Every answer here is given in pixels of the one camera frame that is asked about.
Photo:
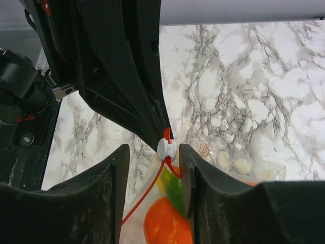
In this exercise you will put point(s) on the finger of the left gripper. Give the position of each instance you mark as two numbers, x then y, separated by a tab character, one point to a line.
141	24

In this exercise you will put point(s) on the clear zip top bag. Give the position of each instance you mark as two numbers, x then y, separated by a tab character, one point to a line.
225	157

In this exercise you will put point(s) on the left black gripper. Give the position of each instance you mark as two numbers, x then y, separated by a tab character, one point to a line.
85	45

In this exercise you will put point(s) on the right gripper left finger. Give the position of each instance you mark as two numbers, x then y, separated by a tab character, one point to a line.
86	208

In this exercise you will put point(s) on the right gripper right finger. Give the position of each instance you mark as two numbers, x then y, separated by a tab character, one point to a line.
222	209

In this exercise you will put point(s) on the orange tomato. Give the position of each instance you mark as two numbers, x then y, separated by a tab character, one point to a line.
163	224

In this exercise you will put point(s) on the green yellow mango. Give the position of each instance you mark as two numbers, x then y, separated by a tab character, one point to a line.
173	190

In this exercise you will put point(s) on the yellow apple with stem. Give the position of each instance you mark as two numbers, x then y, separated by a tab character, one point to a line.
160	186

